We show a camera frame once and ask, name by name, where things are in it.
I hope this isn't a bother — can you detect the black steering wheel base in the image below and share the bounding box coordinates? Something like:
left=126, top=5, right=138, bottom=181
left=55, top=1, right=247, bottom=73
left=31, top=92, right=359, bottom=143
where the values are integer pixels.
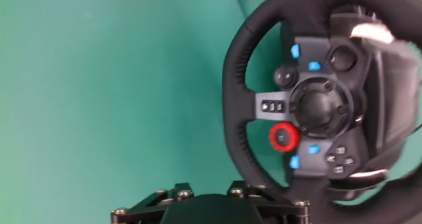
left=362, top=6, right=422, bottom=185

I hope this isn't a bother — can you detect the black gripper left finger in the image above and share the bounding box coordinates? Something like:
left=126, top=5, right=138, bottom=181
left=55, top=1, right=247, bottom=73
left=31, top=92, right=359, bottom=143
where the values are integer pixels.
left=110, top=182, right=196, bottom=224

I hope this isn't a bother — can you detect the black racing steering wheel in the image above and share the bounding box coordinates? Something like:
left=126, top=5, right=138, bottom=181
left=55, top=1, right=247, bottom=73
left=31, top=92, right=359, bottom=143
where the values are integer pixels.
left=221, top=0, right=422, bottom=224

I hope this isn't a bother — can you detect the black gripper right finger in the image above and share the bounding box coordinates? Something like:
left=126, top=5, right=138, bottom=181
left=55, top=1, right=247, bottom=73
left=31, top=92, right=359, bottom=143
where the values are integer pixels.
left=226, top=180, right=311, bottom=224

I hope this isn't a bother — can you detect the green table mat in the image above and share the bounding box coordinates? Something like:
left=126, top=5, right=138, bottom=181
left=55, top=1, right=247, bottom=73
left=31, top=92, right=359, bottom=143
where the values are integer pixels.
left=0, top=0, right=422, bottom=224

